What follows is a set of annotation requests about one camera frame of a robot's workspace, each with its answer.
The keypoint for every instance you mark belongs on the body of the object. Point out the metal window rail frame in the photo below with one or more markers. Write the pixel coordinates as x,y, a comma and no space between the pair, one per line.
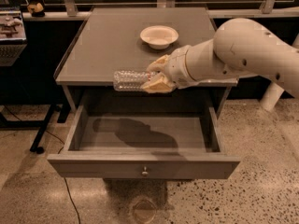
162,3

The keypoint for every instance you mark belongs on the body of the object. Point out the grey wooden cabinet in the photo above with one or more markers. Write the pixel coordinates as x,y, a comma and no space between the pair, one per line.
109,40

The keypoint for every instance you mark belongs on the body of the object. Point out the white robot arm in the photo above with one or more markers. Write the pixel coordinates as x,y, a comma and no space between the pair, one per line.
240,47

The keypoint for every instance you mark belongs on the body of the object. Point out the white paper bowl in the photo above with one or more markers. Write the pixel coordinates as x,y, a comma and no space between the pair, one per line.
158,36

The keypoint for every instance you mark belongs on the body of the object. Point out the clear plastic water bottle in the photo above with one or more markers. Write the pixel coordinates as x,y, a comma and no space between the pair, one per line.
128,80

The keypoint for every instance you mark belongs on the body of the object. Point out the yellow black tape dispenser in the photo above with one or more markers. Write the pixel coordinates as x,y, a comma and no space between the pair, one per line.
36,9

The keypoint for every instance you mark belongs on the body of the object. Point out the open grey top drawer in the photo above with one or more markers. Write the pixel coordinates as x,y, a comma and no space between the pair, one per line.
118,146

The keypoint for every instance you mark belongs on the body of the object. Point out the laptop on side desk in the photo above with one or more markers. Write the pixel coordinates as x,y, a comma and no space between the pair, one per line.
13,38

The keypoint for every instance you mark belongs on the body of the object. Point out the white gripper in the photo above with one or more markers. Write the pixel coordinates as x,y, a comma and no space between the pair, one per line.
177,67

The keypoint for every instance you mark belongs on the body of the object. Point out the black desk leg frame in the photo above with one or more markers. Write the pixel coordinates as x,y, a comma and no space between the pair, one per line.
41,125

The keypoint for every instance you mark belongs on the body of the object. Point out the metal drawer knob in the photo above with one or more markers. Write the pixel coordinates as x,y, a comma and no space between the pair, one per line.
145,171

